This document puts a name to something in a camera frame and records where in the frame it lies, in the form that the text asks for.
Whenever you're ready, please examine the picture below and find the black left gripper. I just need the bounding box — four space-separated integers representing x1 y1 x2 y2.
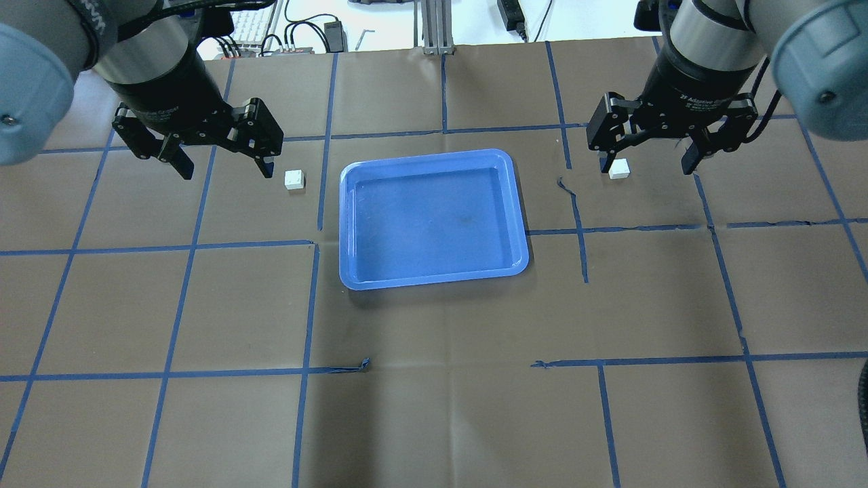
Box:
108 61 284 180

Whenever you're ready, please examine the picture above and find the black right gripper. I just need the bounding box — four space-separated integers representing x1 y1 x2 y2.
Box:
587 64 757 175

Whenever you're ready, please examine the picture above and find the white toy block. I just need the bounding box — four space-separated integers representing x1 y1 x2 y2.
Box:
607 159 631 180
284 169 306 191

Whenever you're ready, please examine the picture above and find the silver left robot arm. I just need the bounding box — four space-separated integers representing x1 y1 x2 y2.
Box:
1 1 284 180

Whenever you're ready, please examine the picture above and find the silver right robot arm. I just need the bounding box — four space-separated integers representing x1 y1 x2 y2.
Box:
587 1 867 175

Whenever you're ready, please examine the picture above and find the blue plastic tray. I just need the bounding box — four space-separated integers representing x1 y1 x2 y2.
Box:
338 148 530 291

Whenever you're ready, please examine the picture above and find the white keyboard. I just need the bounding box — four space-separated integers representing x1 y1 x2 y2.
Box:
229 7 274 46

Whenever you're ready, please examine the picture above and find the black power adapter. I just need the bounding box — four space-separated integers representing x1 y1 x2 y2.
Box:
323 20 347 53
496 0 527 39

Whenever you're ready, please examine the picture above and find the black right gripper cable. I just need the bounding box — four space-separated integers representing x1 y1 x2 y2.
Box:
739 58 784 144

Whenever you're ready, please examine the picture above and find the aluminium frame post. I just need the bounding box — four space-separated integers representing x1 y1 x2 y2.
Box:
418 0 455 56

